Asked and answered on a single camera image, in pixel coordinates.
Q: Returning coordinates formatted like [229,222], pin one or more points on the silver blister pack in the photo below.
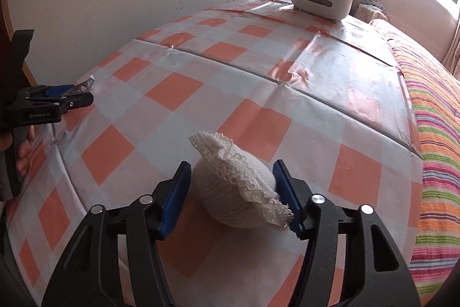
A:
[84,86]

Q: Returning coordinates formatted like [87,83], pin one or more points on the beige curtain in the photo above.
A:
[454,51]

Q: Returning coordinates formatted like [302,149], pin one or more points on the person's left hand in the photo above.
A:
[26,152]

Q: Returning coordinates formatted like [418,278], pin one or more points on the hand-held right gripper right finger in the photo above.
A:
[289,202]

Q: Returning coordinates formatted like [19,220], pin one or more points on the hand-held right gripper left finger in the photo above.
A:
[174,202]

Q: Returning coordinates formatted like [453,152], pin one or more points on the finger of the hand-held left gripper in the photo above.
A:
[57,90]
[75,101]

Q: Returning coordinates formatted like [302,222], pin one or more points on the bed with striped sheet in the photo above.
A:
[438,148]

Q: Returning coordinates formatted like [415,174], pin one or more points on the brown wooden door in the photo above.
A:
[9,23]

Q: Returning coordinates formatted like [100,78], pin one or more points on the orange checked tablecloth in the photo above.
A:
[251,76]

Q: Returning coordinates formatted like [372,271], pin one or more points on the dotted cloth bundle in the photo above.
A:
[370,10]

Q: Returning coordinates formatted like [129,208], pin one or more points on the white lace cloth ball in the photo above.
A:
[222,192]

